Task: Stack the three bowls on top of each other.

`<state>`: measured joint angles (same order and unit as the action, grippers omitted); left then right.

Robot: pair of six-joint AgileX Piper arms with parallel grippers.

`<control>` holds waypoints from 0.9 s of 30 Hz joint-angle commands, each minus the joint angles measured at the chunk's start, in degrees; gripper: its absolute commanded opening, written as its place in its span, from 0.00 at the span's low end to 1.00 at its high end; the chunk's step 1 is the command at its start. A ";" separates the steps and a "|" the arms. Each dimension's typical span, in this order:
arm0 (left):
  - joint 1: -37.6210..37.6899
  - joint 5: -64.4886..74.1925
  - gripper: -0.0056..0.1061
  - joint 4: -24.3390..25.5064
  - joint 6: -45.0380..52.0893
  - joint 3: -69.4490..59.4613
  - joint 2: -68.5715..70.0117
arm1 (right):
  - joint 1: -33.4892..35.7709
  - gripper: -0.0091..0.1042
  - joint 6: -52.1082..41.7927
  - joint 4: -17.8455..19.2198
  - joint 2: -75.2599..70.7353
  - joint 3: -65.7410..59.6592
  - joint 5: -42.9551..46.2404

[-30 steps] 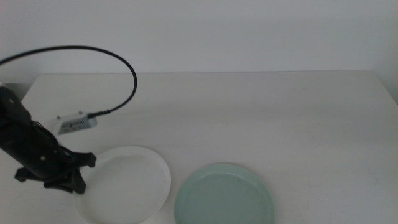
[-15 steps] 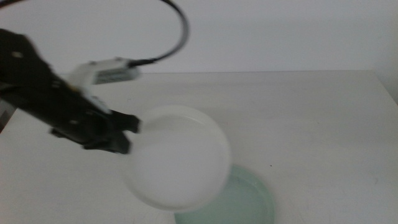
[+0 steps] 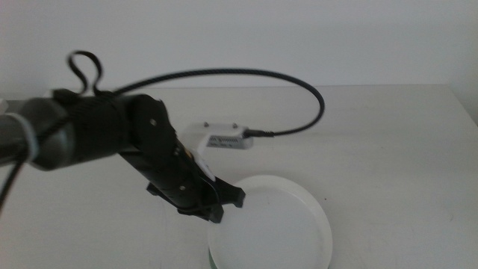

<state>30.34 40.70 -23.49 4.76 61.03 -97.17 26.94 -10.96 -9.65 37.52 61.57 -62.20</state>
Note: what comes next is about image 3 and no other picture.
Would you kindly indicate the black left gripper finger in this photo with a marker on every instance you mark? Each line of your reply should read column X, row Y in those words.
column 211, row 213
column 233, row 195

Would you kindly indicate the mint green shallow bowl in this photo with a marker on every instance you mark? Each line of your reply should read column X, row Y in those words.
column 212, row 264

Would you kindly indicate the white shallow bowl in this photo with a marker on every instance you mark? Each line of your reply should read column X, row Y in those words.
column 276, row 228

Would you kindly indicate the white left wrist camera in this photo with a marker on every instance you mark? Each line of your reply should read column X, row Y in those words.
column 220, row 136

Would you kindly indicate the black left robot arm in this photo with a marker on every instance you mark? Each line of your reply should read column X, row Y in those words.
column 93, row 127

